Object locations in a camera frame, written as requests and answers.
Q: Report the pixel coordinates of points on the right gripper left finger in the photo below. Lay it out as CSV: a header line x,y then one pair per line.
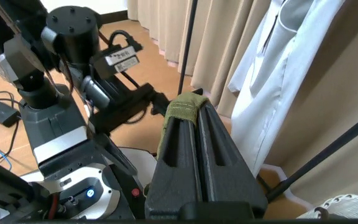
x,y
172,174

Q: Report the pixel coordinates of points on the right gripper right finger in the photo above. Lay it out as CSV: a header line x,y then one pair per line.
x,y
228,174

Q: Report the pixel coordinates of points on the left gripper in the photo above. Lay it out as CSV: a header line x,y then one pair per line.
x,y
120,105

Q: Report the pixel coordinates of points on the green garment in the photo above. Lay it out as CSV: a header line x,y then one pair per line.
x,y
182,105

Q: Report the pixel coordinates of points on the pale grey shorts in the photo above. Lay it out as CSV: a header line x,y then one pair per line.
x,y
275,77

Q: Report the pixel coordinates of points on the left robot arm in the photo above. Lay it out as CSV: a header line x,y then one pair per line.
x,y
70,34

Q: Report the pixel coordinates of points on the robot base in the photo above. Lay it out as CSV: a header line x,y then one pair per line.
x,y
89,186

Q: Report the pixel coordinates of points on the black clothes rack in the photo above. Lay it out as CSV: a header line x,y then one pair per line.
x,y
186,46

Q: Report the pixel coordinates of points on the white laundry basket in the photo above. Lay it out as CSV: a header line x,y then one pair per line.
x,y
346,205

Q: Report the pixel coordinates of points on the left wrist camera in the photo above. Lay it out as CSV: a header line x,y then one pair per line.
x,y
117,60

